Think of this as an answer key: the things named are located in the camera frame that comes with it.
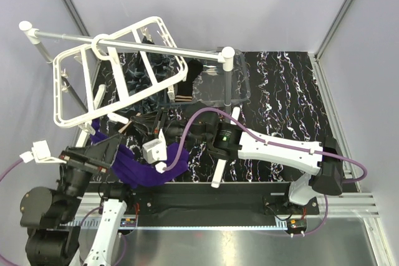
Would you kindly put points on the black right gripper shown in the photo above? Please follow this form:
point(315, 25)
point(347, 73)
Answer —
point(160, 119)

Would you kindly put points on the metal hanging rack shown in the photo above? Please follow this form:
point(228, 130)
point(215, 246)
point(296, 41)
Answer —
point(105, 48)

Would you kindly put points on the clear plastic bin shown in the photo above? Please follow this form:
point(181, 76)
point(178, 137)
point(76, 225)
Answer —
point(209, 87)

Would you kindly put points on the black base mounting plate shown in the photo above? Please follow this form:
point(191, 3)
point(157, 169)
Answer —
point(198, 206)

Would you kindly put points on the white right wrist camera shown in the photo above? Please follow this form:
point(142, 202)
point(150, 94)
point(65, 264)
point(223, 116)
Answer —
point(155, 152)

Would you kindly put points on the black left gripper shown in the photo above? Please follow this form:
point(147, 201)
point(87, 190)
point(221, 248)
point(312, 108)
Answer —
point(98, 156)

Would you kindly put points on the black striped sock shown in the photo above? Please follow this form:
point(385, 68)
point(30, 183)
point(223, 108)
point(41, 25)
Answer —
point(185, 88)

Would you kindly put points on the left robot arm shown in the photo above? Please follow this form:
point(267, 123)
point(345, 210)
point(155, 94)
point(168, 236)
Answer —
point(45, 211)

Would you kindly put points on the dark patterned sock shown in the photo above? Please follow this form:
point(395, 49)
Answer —
point(137, 79)

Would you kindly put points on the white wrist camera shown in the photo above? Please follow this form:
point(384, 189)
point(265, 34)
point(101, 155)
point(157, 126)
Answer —
point(155, 152)
point(40, 153)

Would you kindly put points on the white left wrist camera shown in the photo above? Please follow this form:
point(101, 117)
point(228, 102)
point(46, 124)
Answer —
point(40, 153)

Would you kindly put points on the purple fleece sock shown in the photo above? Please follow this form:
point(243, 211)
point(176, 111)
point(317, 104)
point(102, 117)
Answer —
point(130, 171)

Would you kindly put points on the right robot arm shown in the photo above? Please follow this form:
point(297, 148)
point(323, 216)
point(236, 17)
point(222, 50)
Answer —
point(320, 163)

